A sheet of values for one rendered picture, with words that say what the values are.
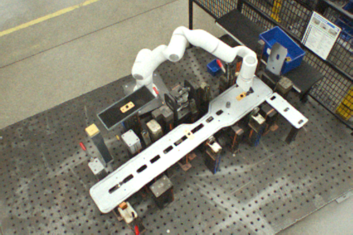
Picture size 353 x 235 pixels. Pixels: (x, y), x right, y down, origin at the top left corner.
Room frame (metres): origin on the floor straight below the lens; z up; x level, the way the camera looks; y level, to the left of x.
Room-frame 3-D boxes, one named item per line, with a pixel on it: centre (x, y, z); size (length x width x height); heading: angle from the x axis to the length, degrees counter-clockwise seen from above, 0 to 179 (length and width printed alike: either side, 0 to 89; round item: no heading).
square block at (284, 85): (1.26, -0.80, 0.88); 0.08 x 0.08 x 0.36; 32
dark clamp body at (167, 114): (1.12, 0.02, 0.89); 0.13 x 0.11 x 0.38; 32
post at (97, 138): (1.00, 0.49, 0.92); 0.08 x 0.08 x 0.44; 32
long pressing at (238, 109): (0.96, -0.09, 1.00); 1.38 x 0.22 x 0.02; 122
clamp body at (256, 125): (1.02, -0.56, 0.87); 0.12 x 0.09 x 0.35; 32
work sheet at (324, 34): (1.43, -1.02, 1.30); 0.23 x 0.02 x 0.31; 32
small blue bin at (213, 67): (1.68, -0.41, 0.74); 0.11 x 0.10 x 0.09; 122
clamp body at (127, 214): (0.50, 0.29, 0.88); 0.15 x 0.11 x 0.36; 32
